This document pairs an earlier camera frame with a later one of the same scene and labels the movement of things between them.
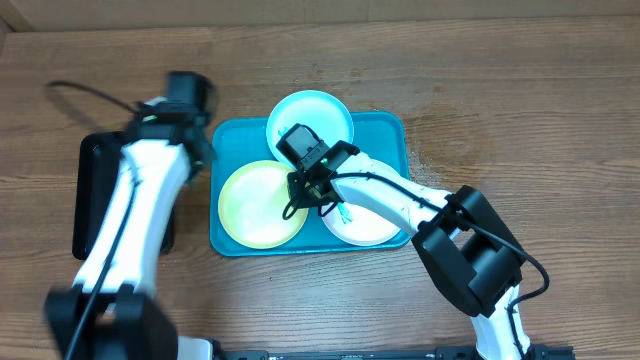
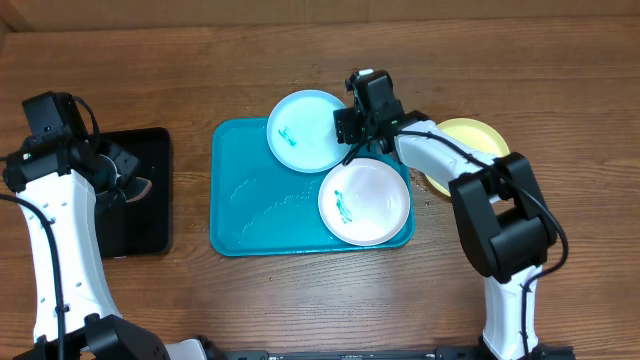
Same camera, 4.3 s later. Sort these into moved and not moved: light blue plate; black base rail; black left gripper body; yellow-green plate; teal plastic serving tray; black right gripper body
Moved: black left gripper body; black right gripper body; yellow-green plate
Not moved: black base rail; teal plastic serving tray; light blue plate
